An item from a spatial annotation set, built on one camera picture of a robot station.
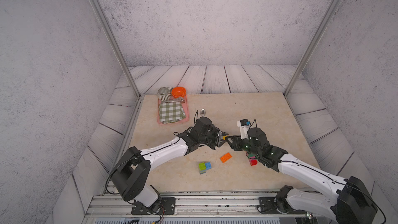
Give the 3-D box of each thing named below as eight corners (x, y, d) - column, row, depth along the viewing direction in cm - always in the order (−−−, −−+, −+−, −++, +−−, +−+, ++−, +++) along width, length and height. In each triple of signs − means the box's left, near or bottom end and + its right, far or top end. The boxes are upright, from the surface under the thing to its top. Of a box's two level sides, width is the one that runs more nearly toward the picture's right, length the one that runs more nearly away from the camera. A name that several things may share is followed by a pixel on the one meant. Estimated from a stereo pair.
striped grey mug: (158, 102, 119) (156, 96, 113) (160, 93, 125) (158, 86, 120) (170, 102, 119) (169, 96, 113) (172, 93, 125) (171, 86, 120)
